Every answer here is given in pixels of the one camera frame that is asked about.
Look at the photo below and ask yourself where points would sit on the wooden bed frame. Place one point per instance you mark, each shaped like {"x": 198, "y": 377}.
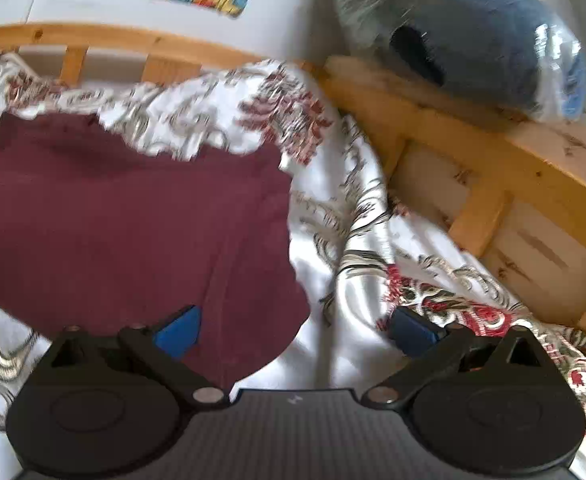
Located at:
{"x": 503, "y": 151}

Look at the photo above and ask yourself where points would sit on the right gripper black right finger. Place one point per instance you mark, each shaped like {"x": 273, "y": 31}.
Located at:
{"x": 436, "y": 353}

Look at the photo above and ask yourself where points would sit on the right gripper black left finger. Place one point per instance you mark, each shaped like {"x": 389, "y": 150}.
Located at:
{"x": 136, "y": 366}

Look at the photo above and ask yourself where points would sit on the white floral satin bedspread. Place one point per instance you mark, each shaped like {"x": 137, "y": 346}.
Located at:
{"x": 358, "y": 254}

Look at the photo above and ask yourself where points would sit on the maroon small garment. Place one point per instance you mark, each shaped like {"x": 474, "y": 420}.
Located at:
{"x": 95, "y": 234}

